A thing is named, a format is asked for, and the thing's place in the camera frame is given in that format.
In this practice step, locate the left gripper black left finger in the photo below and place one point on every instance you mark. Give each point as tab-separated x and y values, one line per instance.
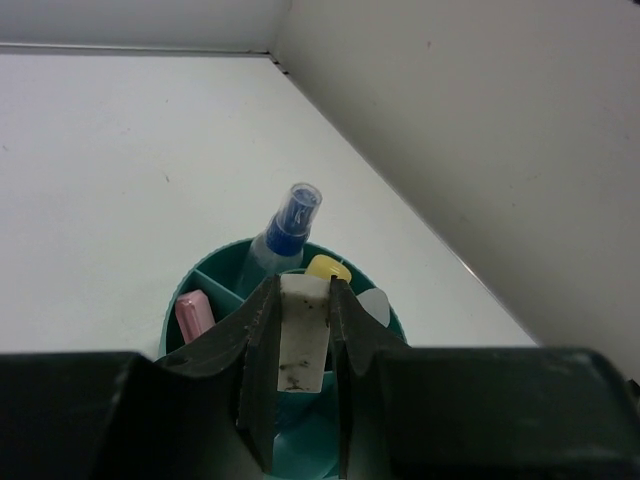
204	411

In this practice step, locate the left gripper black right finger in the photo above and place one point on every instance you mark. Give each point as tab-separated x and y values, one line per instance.
474	413

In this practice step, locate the pink highlighter marker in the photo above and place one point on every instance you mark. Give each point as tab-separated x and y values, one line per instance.
194	315

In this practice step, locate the beige eraser block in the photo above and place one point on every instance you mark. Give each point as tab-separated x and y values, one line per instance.
305	332

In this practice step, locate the white item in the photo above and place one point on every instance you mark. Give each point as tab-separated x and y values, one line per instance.
375	302

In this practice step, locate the yellow highlighter marker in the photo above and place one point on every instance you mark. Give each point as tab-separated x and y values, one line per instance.
326	267

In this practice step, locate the clear spray bottle blue cap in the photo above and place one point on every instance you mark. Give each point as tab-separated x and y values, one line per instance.
279	247

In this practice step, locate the teal round divided container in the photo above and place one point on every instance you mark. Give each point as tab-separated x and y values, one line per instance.
307	424

